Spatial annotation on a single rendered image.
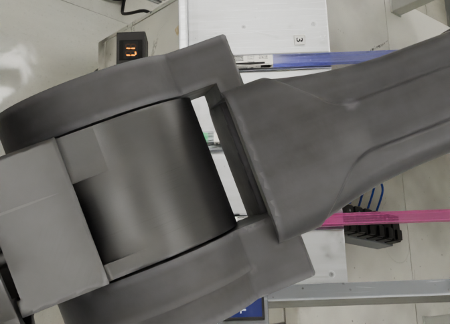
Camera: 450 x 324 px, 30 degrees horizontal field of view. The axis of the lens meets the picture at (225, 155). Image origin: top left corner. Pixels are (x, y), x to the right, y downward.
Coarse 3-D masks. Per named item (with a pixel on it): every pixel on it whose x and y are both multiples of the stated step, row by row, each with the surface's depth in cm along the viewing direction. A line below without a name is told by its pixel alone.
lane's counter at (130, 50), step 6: (120, 42) 115; (126, 42) 115; (132, 42) 115; (138, 42) 115; (120, 48) 115; (126, 48) 115; (132, 48) 115; (138, 48) 115; (120, 54) 115; (126, 54) 115; (132, 54) 114; (138, 54) 114
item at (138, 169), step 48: (48, 144) 29; (96, 144) 30; (144, 144) 30; (192, 144) 32; (0, 192) 28; (48, 192) 29; (96, 192) 30; (144, 192) 30; (192, 192) 31; (0, 240) 28; (48, 240) 29; (96, 240) 30; (144, 240) 30; (192, 240) 30; (48, 288) 28; (96, 288) 29
